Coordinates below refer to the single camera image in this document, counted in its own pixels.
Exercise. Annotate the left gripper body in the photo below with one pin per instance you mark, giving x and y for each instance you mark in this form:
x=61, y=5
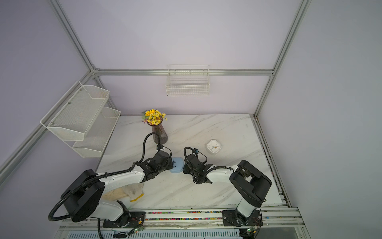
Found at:
x=169, y=165

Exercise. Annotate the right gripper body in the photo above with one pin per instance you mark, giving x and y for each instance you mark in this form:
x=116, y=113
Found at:
x=188, y=170

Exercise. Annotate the blue alarm clock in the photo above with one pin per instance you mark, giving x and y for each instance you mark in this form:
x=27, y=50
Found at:
x=178, y=165

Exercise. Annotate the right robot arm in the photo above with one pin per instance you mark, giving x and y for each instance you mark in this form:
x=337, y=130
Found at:
x=252, y=184

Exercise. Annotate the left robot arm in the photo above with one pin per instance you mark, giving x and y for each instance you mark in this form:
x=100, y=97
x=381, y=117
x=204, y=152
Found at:
x=87, y=196

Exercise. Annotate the dark glass vase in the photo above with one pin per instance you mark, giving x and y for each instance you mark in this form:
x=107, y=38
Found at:
x=161, y=136

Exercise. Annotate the white yellow cloth glove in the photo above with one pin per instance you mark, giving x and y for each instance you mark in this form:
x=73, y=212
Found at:
x=132, y=191

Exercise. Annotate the yellow flower bouquet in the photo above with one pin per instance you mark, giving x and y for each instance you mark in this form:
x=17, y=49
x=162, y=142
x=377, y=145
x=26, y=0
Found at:
x=153, y=117

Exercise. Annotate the lower white mesh shelf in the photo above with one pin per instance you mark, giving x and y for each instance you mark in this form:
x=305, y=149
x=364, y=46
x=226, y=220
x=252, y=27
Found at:
x=96, y=140

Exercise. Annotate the white mesh shelf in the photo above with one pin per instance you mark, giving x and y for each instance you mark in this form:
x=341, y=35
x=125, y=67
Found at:
x=96, y=140
x=73, y=116

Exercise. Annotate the upper white mesh shelf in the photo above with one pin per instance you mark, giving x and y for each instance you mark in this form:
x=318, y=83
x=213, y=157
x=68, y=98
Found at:
x=73, y=116

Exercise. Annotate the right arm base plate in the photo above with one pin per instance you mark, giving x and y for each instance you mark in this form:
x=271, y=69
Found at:
x=234, y=218

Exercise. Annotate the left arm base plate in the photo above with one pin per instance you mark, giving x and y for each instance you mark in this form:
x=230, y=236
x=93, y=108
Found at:
x=131, y=220

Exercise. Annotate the white wire wall basket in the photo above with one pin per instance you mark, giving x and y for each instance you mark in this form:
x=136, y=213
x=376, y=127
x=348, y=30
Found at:
x=188, y=80

